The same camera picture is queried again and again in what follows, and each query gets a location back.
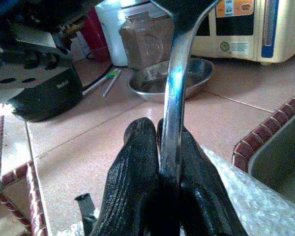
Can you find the clear bubble wrap sheet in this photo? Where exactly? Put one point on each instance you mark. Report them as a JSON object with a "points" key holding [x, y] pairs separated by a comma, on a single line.
{"points": [[255, 209]]}

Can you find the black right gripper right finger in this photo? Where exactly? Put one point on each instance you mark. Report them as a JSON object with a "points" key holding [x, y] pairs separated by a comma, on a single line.
{"points": [[204, 196]]}

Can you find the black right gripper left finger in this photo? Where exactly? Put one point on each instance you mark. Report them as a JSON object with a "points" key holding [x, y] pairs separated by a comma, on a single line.
{"points": [[132, 184]]}

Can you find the dark red container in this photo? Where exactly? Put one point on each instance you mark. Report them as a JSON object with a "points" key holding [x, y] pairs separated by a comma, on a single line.
{"points": [[96, 37]]}

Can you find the beige water ionizer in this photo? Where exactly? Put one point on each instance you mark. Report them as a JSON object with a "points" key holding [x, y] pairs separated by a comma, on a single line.
{"points": [[236, 44]]}

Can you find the steel spoon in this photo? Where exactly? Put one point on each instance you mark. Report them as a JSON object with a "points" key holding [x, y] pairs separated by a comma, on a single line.
{"points": [[174, 98]]}

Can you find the white canister green lid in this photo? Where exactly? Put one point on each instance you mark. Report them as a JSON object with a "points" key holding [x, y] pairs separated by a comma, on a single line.
{"points": [[110, 32]]}

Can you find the steel kitchen sink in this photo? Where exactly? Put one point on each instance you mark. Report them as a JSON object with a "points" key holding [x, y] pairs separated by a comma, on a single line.
{"points": [[280, 159]]}

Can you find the plastic jar brown powder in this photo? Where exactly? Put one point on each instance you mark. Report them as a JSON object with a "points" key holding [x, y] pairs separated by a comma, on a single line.
{"points": [[142, 41]]}

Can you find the small white plastic piece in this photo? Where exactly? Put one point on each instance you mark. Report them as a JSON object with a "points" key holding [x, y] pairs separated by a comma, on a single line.
{"points": [[5, 109]]}

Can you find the white green training chopsticks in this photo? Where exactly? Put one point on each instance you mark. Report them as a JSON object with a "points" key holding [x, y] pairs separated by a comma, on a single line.
{"points": [[112, 75]]}

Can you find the black electric kettle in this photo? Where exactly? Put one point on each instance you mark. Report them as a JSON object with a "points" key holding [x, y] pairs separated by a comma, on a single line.
{"points": [[46, 100]]}

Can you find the steel dish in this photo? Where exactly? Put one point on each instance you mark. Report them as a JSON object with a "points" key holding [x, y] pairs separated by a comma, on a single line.
{"points": [[150, 91]]}

